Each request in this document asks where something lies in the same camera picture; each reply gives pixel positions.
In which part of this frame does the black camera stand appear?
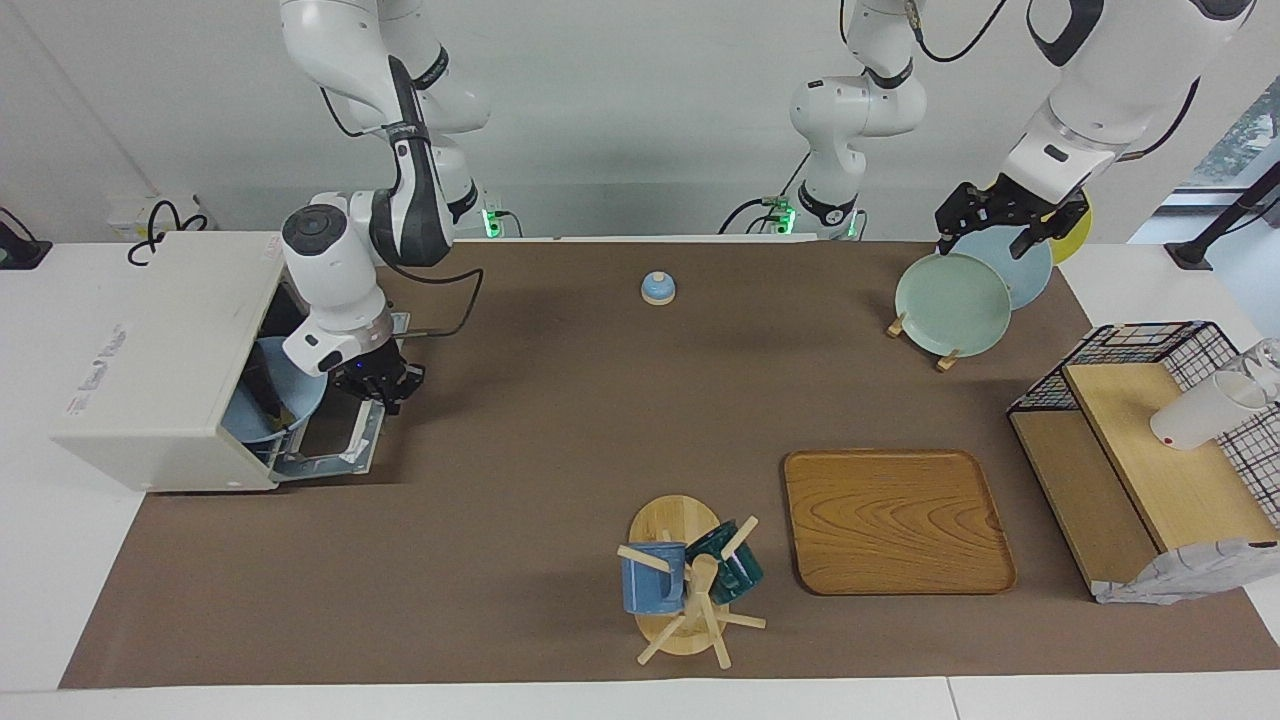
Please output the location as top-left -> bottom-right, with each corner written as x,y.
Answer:
1164,160 -> 1280,272

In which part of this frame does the wooden plate rack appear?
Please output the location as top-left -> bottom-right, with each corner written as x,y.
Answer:
886,312 -> 963,373

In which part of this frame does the wooden mug tree stand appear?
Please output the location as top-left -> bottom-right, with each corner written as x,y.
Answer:
617,494 -> 768,670

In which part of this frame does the wooden two-tier shelf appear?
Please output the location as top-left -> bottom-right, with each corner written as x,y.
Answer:
1009,362 -> 1280,606

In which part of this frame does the light blue plate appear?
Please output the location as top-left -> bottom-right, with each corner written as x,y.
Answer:
221,337 -> 329,447
960,228 -> 1054,311

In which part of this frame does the white cup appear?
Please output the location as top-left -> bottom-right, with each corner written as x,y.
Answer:
1150,370 -> 1267,452

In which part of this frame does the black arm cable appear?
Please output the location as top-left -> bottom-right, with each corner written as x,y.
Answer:
840,0 -> 1201,163
320,85 -> 487,339

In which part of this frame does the dark green mug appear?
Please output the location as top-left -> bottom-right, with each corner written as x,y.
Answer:
686,520 -> 765,607

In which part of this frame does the black clamp base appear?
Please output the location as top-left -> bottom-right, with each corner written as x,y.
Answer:
0,207 -> 53,271

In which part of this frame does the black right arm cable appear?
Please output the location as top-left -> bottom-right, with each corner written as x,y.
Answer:
320,85 -> 487,339

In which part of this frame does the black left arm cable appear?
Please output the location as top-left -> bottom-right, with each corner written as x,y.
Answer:
840,0 -> 1201,163

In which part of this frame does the wooden serving tray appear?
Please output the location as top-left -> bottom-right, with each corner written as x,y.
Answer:
783,449 -> 1017,597

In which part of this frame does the black wire basket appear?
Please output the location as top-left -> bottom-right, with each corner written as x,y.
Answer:
1007,320 -> 1280,531

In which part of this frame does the blue mug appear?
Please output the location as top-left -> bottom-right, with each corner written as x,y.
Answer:
621,542 -> 688,616

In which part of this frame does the pale green plate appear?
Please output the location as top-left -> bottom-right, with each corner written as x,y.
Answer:
894,252 -> 1012,358

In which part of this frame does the cream toaster oven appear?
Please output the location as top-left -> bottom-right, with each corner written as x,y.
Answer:
52,232 -> 421,493

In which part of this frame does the brown table mat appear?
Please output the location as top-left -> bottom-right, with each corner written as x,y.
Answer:
58,240 -> 1280,691

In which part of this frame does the black oven power cord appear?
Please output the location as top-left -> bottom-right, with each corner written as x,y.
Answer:
126,200 -> 212,267

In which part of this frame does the glass oven door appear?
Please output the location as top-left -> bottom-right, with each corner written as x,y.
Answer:
268,312 -> 413,483

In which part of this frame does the clear glass cup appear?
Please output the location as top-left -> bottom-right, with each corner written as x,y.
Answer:
1240,338 -> 1280,403

